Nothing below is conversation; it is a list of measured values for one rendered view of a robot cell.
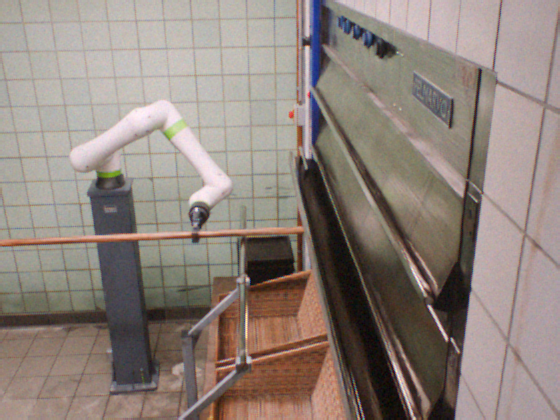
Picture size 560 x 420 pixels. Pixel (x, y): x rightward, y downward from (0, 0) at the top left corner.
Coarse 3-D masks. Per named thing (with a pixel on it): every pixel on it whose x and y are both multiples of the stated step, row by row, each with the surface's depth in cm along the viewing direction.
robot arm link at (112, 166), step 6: (114, 156) 299; (108, 162) 297; (114, 162) 299; (120, 162) 304; (102, 168) 299; (108, 168) 299; (114, 168) 300; (120, 168) 304; (102, 174) 300; (108, 174) 300; (114, 174) 302
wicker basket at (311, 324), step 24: (264, 288) 297; (312, 288) 286; (264, 312) 302; (288, 312) 303; (312, 312) 276; (216, 336) 264; (264, 336) 289; (288, 336) 288; (312, 336) 245; (216, 360) 249
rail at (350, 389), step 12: (300, 180) 240; (300, 192) 227; (312, 228) 197; (312, 240) 188; (312, 252) 183; (324, 276) 167; (324, 288) 161; (324, 300) 157; (336, 324) 145; (336, 336) 140; (336, 348) 137; (348, 360) 132; (348, 372) 128; (348, 384) 124; (348, 396) 122; (360, 408) 118
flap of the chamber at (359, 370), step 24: (312, 168) 264; (312, 192) 235; (312, 216) 212; (336, 240) 196; (312, 264) 180; (336, 264) 180; (336, 288) 166; (360, 288) 168; (336, 312) 154; (360, 312) 156; (360, 336) 146; (336, 360) 135; (360, 360) 136; (384, 360) 138; (360, 384) 128; (384, 384) 130; (384, 408) 122
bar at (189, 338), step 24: (240, 216) 275; (240, 240) 252; (240, 264) 232; (240, 288) 215; (216, 312) 225; (240, 312) 200; (192, 336) 228; (240, 336) 188; (192, 360) 231; (240, 360) 176; (192, 384) 235; (192, 408) 182
